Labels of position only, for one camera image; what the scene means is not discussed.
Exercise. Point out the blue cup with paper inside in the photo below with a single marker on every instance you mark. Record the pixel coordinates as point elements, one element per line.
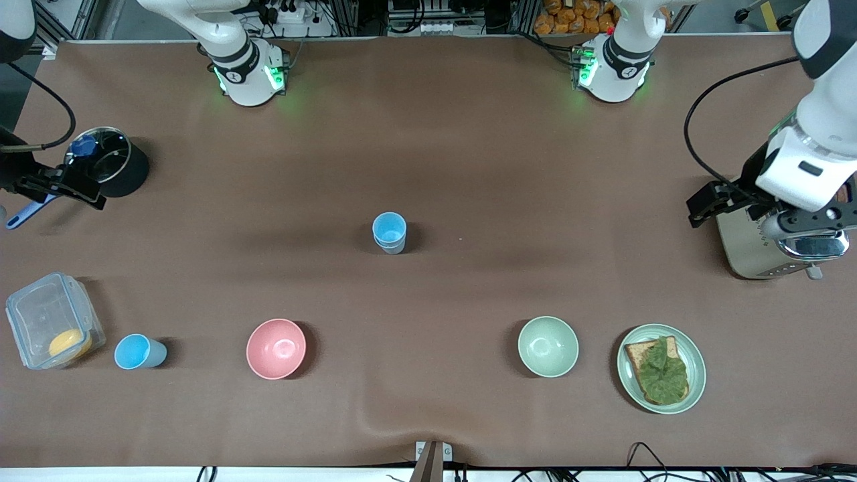
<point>390,248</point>

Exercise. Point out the bag of orange buns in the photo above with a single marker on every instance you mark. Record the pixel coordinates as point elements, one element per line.
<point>576,17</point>

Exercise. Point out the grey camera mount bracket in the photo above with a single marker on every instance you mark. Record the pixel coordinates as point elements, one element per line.
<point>432,458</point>

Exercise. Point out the yellow round food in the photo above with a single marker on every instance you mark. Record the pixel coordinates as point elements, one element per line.
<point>69,343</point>

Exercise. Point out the toast slice under lettuce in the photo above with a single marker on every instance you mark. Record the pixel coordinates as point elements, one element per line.
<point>635,355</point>

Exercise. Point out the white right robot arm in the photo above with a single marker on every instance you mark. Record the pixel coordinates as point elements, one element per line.
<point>241,63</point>

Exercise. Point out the white power strip with plugs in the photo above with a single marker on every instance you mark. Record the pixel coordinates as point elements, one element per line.
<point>291,13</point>

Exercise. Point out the green lettuce leaf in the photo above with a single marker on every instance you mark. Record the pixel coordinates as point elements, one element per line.
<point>663,371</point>

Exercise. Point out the small white power strip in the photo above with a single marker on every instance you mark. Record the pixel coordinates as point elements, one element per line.
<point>437,28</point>

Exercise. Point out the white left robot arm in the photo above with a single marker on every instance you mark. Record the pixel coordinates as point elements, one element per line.
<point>820,134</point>

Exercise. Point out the clear plastic container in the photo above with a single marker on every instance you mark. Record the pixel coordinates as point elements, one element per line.
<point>40,314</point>

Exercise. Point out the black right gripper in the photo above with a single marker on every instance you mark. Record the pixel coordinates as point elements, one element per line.
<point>15,171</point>

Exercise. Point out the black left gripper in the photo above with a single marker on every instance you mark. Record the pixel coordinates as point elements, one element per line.
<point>747,182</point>

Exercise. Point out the blue plastic cup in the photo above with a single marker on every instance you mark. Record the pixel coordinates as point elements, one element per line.
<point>137,351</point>
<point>389,227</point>

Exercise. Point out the brown table cover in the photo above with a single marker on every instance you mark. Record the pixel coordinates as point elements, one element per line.
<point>428,154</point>

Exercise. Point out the green bowl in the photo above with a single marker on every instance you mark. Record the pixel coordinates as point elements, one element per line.
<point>548,346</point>

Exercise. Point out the pink bowl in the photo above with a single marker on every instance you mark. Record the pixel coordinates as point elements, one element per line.
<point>276,348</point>

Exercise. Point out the glass lid with blue knob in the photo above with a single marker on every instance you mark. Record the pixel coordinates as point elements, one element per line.
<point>107,161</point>

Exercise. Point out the green plate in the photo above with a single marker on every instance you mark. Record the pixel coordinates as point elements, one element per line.
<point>696,365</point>

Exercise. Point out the beige and chrome toaster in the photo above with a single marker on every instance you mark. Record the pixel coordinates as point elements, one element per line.
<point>743,251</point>

